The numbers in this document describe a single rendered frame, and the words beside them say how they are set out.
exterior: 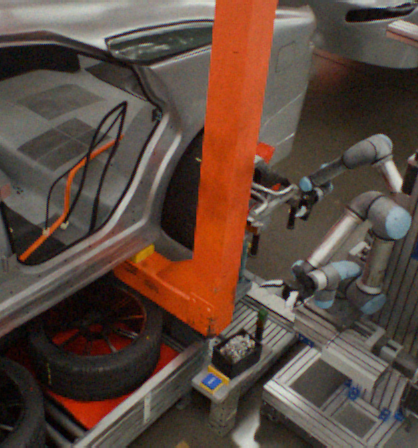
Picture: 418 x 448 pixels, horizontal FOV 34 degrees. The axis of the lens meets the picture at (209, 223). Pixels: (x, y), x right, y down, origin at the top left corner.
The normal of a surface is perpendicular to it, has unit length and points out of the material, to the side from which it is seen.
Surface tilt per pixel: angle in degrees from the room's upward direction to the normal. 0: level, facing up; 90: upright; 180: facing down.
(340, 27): 89
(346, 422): 0
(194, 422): 0
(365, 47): 105
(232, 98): 90
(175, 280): 90
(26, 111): 6
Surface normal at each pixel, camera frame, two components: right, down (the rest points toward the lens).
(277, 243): 0.08, -0.80
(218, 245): -0.63, 0.42
